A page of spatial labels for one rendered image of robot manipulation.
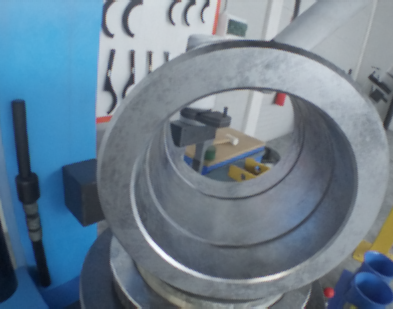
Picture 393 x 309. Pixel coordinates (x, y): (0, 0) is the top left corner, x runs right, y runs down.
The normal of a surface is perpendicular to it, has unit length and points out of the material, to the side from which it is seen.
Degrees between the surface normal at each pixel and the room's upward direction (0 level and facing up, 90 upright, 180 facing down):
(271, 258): 31
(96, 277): 0
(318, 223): 70
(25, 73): 90
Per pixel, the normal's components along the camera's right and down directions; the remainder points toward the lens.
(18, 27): 0.73, 0.38
